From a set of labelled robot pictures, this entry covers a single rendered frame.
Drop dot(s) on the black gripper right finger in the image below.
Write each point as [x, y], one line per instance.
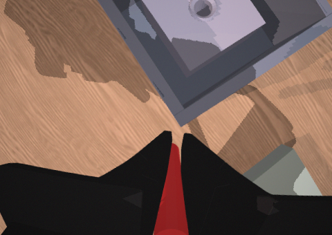
[221, 201]

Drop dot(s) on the red peg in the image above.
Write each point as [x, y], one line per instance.
[171, 219]

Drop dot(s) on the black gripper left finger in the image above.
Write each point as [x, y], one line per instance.
[124, 201]

